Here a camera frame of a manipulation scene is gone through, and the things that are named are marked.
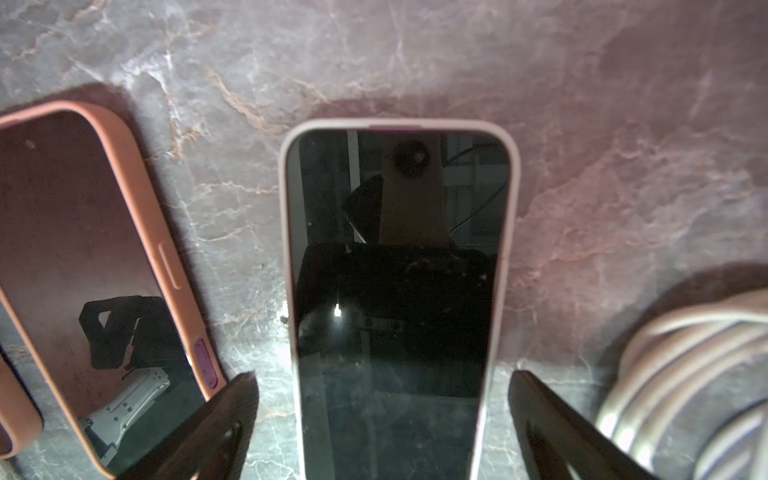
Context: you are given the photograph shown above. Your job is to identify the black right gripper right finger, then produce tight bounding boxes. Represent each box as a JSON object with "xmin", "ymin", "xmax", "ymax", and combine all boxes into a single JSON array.
[{"xmin": 508, "ymin": 370, "xmax": 654, "ymax": 479}]

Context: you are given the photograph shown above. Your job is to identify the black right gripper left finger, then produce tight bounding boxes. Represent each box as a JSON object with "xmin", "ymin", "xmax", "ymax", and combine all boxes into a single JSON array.
[{"xmin": 118, "ymin": 372, "xmax": 259, "ymax": 479}]

